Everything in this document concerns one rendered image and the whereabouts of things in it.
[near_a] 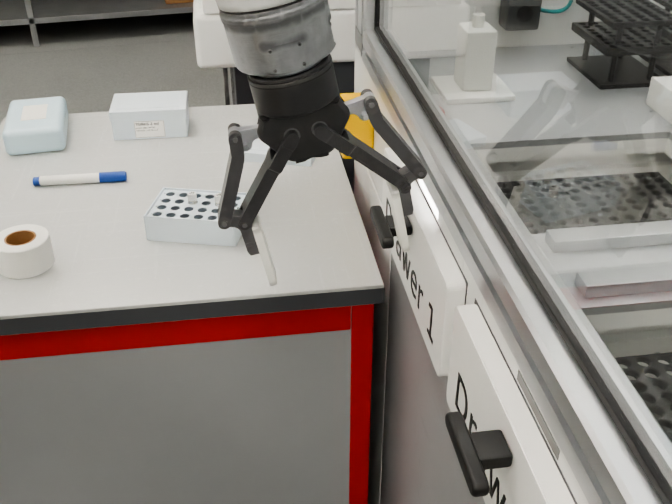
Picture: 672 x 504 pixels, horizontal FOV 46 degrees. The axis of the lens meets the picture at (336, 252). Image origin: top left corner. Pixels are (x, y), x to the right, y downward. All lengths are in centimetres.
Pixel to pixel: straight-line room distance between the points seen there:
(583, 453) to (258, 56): 38
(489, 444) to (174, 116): 94
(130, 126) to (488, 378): 93
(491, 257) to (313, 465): 64
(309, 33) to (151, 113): 76
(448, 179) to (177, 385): 50
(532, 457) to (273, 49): 36
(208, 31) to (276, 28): 92
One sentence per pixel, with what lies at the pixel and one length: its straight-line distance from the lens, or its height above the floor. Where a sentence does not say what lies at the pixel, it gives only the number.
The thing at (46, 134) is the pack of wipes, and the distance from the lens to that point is 138.
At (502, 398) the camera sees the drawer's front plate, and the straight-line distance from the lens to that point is 59.
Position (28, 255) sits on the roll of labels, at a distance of 105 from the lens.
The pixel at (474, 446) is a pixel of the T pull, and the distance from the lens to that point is 58.
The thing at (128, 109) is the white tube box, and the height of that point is 81.
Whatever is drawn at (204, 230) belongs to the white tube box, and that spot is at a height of 78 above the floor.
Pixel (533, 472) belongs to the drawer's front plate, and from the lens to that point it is 55.
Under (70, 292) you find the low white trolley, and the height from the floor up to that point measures 76.
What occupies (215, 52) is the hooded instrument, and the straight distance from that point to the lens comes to 157.
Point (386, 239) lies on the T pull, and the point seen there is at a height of 91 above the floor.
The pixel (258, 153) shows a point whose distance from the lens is 128.
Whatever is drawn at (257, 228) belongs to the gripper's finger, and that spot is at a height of 94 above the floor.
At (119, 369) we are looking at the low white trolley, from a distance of 106.
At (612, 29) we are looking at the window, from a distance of 48.
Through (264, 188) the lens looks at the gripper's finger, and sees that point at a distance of 74.
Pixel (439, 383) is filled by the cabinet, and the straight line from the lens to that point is 84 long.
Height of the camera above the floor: 132
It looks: 32 degrees down
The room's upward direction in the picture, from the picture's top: straight up
